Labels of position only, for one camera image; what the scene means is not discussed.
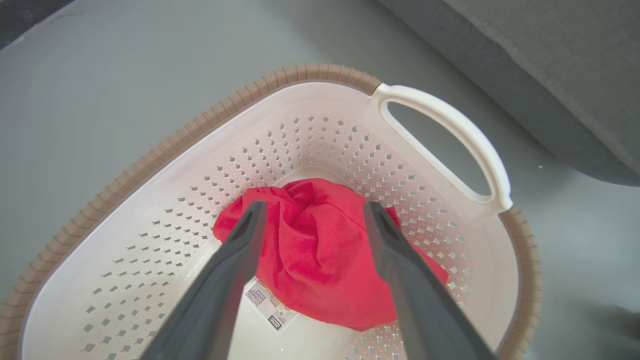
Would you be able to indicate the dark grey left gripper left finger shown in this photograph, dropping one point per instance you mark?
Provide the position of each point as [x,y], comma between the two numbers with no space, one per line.
[215,300]

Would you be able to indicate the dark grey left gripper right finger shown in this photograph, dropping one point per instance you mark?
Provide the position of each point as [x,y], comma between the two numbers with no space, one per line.
[415,300]

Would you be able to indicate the red garment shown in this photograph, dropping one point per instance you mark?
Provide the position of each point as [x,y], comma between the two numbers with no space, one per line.
[315,240]

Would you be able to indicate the grey fabric sofa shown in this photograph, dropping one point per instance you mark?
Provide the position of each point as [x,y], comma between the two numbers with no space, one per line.
[560,70]

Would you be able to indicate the printed basket label sticker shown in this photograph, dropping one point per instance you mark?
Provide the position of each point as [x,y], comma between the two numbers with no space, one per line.
[270,307]

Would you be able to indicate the cream perforated laundry basket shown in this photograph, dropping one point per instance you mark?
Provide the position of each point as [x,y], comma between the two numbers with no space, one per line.
[150,200]

